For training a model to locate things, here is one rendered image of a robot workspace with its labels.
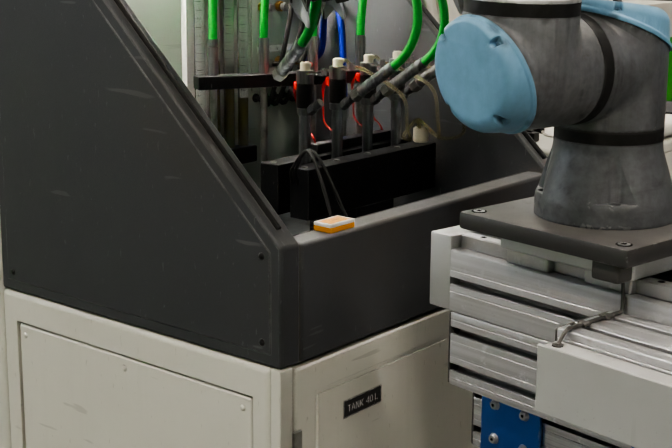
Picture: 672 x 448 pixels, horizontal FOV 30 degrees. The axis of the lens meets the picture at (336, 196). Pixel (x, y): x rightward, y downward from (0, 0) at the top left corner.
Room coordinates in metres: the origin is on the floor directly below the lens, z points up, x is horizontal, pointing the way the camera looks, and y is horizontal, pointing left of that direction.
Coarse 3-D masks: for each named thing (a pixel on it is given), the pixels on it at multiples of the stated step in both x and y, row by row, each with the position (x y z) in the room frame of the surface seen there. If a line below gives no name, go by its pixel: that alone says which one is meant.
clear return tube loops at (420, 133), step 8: (376, 56) 2.08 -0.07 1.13; (368, 72) 2.01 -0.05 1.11; (424, 80) 2.04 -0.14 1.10; (392, 88) 1.98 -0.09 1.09; (432, 88) 2.03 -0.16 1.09; (408, 112) 1.96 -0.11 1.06; (416, 120) 2.12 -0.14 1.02; (408, 128) 1.96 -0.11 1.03; (416, 128) 2.13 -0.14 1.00; (424, 128) 2.13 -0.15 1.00; (440, 128) 2.03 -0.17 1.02; (464, 128) 2.08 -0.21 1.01; (408, 136) 1.97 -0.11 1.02; (416, 136) 2.13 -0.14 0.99; (424, 136) 2.12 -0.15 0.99; (440, 136) 2.03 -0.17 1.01; (456, 136) 2.09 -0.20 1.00
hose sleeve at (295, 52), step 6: (294, 42) 1.79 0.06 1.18; (294, 48) 1.78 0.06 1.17; (300, 48) 1.77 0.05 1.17; (288, 54) 1.80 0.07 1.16; (294, 54) 1.79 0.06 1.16; (300, 54) 1.79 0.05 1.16; (282, 60) 1.81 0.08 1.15; (288, 60) 1.80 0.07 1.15; (294, 60) 1.80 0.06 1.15; (282, 66) 1.81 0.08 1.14; (288, 66) 1.81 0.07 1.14; (282, 72) 1.82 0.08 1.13
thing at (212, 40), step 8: (216, 0) 2.06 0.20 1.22; (320, 0) 1.73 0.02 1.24; (216, 8) 2.06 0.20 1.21; (312, 8) 1.74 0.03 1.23; (320, 8) 1.74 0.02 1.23; (208, 16) 2.06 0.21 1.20; (216, 16) 2.06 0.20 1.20; (312, 16) 1.74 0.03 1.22; (208, 24) 2.06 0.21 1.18; (216, 24) 2.06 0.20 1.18; (312, 24) 1.74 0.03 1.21; (208, 32) 2.07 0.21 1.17; (216, 32) 2.06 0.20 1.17; (304, 32) 1.76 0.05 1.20; (312, 32) 1.75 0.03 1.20; (208, 40) 2.06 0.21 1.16; (216, 40) 2.06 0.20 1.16; (304, 40) 1.76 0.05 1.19
